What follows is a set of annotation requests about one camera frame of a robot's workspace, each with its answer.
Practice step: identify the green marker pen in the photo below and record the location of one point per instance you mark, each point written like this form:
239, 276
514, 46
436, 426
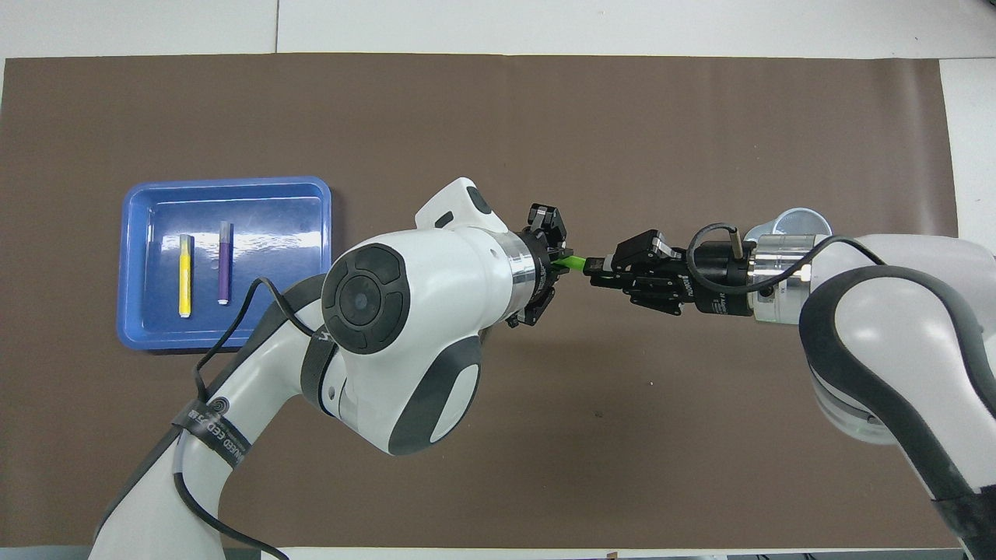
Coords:
576, 263

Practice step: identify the translucent plastic cup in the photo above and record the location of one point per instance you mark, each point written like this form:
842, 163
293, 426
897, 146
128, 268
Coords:
801, 222

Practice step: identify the blue plastic tray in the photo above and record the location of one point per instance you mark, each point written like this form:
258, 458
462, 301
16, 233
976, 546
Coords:
156, 327

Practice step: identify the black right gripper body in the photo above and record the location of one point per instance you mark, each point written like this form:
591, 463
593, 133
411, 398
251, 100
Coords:
720, 268

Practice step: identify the purple marker pen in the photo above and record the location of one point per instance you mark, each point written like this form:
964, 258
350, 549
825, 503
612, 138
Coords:
224, 268

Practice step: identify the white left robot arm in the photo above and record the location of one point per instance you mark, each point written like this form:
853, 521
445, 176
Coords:
436, 272

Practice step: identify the yellow marker pen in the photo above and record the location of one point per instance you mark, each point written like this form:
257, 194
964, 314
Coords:
185, 280

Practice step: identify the brown table mat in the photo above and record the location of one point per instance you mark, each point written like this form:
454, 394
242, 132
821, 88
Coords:
622, 435

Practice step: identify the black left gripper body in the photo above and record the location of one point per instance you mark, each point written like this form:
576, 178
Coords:
543, 276

